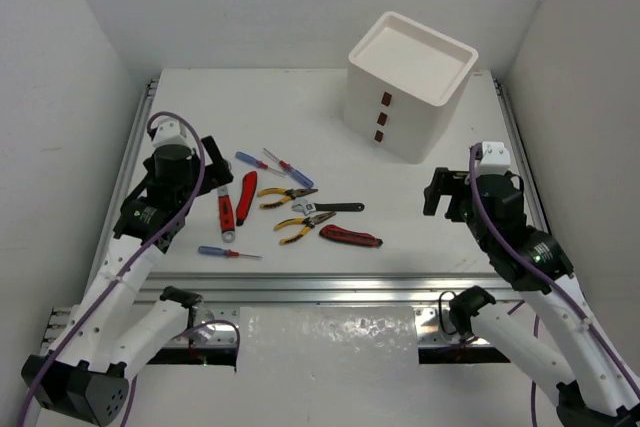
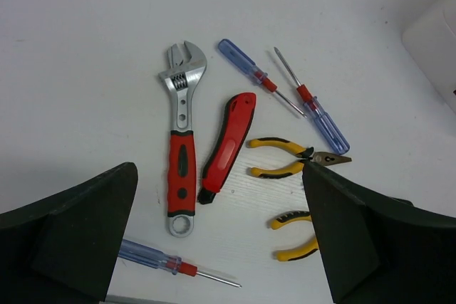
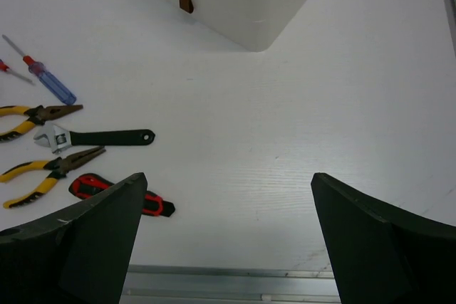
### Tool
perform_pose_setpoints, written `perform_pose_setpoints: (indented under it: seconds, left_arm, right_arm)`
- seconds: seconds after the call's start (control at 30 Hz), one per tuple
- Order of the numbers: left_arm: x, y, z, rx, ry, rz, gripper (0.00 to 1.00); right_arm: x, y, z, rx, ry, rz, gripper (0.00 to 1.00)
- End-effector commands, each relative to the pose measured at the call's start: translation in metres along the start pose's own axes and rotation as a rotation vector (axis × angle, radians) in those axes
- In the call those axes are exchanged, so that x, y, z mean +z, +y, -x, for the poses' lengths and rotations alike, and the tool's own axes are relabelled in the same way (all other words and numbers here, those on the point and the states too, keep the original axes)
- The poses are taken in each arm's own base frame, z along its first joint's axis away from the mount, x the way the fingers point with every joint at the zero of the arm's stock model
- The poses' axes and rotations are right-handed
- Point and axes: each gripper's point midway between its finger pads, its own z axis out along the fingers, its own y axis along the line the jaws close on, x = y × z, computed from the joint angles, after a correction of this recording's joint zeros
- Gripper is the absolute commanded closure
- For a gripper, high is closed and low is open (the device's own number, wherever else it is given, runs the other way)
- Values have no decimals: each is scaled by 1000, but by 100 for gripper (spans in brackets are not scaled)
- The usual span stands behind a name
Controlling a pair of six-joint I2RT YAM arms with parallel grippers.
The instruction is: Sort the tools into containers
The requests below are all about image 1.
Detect blue screwdriver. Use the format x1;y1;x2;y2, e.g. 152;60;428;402
197;246;262;260
263;148;314;189
235;151;286;177

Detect white drawer cabinet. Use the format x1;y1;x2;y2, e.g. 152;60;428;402
344;11;479;164

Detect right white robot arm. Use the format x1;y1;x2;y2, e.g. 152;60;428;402
423;167;639;426

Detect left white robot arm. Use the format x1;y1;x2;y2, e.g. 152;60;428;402
21;131;233;426

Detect red utility knife left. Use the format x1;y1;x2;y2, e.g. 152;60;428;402
236;171;258;227

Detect red adjustable wrench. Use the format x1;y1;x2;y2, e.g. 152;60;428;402
217;186;235;243

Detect yellow pliers upper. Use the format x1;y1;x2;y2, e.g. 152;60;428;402
256;188;317;210

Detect yellow pliers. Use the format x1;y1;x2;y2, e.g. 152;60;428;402
273;211;338;247
256;188;317;210

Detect blue screwdriver front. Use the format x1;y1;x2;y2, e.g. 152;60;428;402
197;246;262;260

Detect black adjustable wrench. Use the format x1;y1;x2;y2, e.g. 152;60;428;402
292;198;365;216

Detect yellow pliers lower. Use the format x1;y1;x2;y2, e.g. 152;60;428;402
273;211;338;247

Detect red black utility knife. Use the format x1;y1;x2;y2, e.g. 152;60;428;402
319;224;383;248

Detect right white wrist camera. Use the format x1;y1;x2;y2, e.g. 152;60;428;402
475;141;511;176

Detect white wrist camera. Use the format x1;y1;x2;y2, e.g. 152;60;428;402
475;141;511;176
148;117;189;149

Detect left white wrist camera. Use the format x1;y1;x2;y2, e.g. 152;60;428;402
148;117;189;149

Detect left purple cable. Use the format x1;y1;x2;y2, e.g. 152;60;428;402
9;111;207;427

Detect purple cable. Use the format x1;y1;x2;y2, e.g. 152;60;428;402
9;111;207;427
468;144;640;427

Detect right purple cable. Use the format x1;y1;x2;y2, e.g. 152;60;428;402
468;144;640;427

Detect aluminium table frame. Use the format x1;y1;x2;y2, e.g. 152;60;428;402
129;69;523;350

